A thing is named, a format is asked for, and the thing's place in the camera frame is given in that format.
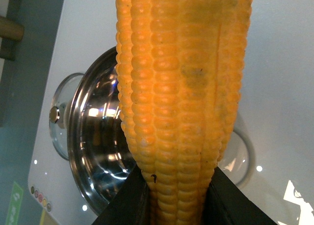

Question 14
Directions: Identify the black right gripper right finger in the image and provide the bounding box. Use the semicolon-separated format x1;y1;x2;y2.
202;168;275;225

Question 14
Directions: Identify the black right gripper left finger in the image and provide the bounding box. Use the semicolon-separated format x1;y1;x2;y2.
93;166;150;225

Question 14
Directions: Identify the steel and glass pot lid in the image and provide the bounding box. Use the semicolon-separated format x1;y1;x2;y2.
49;73;83;160

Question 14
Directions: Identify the yellow corn cob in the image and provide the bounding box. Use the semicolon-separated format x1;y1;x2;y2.
116;0;252;225

